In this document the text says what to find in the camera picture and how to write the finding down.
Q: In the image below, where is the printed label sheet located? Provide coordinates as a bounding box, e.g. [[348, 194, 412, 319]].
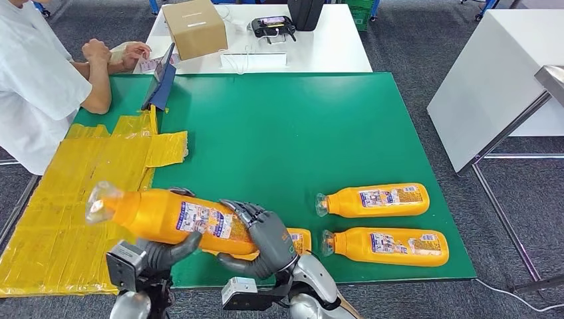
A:
[[138, 53, 182, 74]]

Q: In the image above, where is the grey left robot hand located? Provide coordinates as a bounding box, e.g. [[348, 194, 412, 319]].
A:
[[147, 187, 203, 270]]

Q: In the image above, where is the person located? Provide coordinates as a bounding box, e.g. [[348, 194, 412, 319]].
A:
[[0, 0, 93, 176]]

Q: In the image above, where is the large white table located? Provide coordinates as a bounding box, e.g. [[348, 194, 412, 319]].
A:
[[426, 9, 564, 175]]

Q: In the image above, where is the person's left hand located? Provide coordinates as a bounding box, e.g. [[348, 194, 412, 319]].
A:
[[121, 41, 152, 71]]

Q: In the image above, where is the brown cardboard box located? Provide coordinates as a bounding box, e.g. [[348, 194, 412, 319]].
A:
[[162, 0, 229, 62]]

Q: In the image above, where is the steel table corner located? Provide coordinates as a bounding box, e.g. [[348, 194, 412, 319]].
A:
[[533, 64, 564, 109]]

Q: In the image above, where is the white floor cable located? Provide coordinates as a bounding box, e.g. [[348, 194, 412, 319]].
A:
[[474, 277, 564, 314]]

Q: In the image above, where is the orange detergent bottle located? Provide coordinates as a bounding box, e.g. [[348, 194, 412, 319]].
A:
[[321, 227, 450, 268], [202, 228, 313, 261], [315, 183, 431, 219], [85, 181, 259, 257]]

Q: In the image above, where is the green table mat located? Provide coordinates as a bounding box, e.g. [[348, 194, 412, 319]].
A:
[[72, 72, 478, 289]]

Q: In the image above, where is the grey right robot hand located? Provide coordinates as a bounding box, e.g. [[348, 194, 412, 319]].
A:
[[216, 199, 299, 280]]

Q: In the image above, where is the green plastic crate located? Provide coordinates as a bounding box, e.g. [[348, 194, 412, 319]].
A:
[[343, 0, 375, 33]]

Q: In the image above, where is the person's right hand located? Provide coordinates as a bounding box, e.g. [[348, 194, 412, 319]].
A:
[[82, 39, 112, 64]]

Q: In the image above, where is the tablet in blue case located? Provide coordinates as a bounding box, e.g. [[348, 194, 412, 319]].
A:
[[140, 43, 177, 112]]

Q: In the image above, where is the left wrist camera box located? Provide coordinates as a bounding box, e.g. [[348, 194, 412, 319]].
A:
[[105, 239, 148, 292]]

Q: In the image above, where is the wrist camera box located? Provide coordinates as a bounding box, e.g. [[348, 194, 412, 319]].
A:
[[221, 276, 289, 312], [105, 239, 148, 292]]

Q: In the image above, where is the grey metal frame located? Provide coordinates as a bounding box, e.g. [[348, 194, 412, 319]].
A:
[[456, 90, 564, 295]]

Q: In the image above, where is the yellow taped cardboard sheet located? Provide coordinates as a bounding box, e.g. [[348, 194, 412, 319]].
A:
[[0, 105, 190, 298]]

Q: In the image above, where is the black handheld controller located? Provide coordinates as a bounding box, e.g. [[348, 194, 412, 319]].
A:
[[250, 15, 297, 44]]

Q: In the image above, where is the beige wrist wrap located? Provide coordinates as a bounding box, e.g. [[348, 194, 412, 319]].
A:
[[109, 41, 130, 66]]

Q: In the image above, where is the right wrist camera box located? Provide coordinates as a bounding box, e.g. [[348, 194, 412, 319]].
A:
[[221, 276, 289, 312]]

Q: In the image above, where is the long white box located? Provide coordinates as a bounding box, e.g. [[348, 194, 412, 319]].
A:
[[219, 52, 288, 70]]

